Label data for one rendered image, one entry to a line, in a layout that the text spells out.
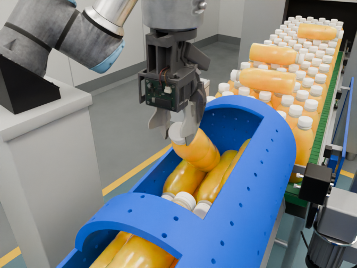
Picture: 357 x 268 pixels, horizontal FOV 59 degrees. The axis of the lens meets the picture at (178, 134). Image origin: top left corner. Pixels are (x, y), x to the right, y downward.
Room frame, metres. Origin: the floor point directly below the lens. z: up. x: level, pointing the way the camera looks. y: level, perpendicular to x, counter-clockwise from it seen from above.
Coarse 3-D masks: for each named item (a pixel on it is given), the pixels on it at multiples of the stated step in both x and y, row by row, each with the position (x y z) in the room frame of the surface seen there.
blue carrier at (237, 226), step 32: (224, 96) 0.71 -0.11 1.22; (224, 128) 0.71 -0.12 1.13; (256, 128) 0.67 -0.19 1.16; (288, 128) 0.63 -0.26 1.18; (160, 160) 0.59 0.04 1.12; (256, 160) 0.47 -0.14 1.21; (288, 160) 0.56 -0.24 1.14; (128, 192) 0.48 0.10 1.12; (160, 192) 0.57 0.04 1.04; (224, 192) 0.37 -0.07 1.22; (256, 192) 0.40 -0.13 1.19; (96, 224) 0.32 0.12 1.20; (128, 224) 0.29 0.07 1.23; (160, 224) 0.29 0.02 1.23; (192, 224) 0.30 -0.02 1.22; (224, 224) 0.32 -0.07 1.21; (256, 224) 0.35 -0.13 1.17; (96, 256) 0.37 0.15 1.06; (192, 256) 0.26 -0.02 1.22; (224, 256) 0.27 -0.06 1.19; (256, 256) 0.32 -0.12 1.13
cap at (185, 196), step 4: (180, 192) 0.41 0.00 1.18; (184, 192) 0.41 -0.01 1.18; (176, 196) 0.40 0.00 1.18; (180, 196) 0.40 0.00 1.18; (184, 196) 0.40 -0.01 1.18; (188, 196) 0.40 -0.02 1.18; (192, 196) 0.40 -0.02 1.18; (188, 200) 0.39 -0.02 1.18; (192, 200) 0.40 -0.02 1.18; (192, 204) 0.39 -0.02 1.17; (192, 208) 0.39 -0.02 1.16
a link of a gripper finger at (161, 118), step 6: (156, 108) 0.49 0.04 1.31; (156, 114) 0.49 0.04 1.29; (162, 114) 0.50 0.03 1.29; (168, 114) 0.51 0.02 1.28; (150, 120) 0.47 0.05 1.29; (156, 120) 0.49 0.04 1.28; (162, 120) 0.50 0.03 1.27; (168, 120) 0.51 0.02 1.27; (150, 126) 0.47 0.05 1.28; (156, 126) 0.49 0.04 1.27; (162, 126) 0.51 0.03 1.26; (168, 126) 0.51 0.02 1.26; (162, 132) 0.51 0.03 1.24
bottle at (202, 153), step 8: (200, 136) 0.52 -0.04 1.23; (176, 144) 0.50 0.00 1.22; (184, 144) 0.50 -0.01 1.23; (192, 144) 0.50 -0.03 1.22; (200, 144) 0.51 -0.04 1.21; (208, 144) 0.54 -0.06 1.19; (176, 152) 0.52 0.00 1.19; (184, 152) 0.50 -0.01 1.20; (192, 152) 0.50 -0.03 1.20; (200, 152) 0.52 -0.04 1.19; (208, 152) 0.54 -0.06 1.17; (216, 152) 0.59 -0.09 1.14; (184, 160) 0.55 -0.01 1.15; (192, 160) 0.52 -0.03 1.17; (200, 160) 0.53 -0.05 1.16; (208, 160) 0.55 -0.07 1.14; (216, 160) 0.59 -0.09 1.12; (200, 168) 0.57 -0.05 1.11; (208, 168) 0.58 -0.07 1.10
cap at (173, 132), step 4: (172, 124) 0.51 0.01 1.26; (176, 124) 0.51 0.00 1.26; (180, 124) 0.51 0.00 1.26; (172, 128) 0.51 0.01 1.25; (176, 128) 0.50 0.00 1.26; (168, 132) 0.50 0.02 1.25; (172, 132) 0.50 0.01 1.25; (176, 132) 0.50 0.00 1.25; (172, 136) 0.49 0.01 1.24; (176, 136) 0.49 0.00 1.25; (176, 140) 0.49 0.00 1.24; (180, 140) 0.49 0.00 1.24; (184, 140) 0.49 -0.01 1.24
